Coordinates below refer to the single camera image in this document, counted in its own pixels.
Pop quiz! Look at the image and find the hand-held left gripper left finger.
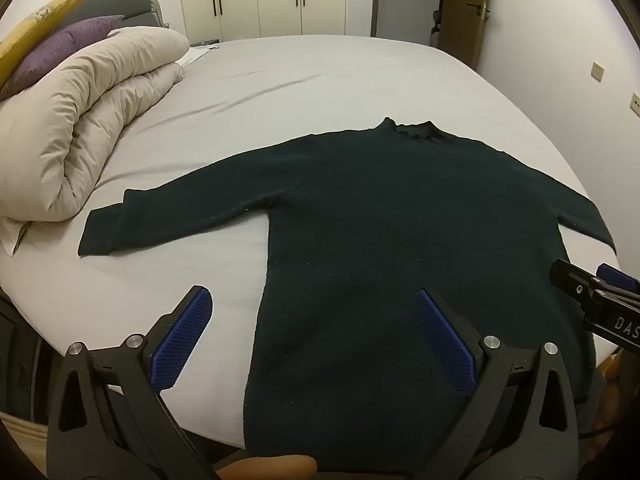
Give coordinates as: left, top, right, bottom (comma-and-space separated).
46, 285, 221, 480

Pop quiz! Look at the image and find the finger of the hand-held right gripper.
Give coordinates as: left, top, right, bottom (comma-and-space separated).
550, 259, 608, 306
597, 263, 640, 301

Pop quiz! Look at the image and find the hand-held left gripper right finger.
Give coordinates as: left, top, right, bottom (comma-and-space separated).
410, 287, 583, 480

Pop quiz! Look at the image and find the dark green sweater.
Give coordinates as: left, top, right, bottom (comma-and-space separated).
77, 117, 617, 476

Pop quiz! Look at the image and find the dark furniture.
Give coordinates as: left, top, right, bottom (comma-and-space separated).
0, 290, 56, 426

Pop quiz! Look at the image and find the beige folded duvet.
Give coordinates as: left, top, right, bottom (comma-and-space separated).
0, 26, 191, 257

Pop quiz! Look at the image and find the wooden door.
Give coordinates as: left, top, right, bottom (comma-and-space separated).
437, 0, 493, 68

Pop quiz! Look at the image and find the bed with white sheet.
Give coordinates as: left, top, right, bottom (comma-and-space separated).
0, 35, 623, 461

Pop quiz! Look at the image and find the purple pillow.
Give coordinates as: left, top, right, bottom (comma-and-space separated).
0, 16, 125, 101

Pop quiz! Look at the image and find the cream wardrobe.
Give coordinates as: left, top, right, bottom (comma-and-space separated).
176, 0, 376, 43

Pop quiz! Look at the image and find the yellow pillow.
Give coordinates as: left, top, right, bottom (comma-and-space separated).
0, 0, 93, 86

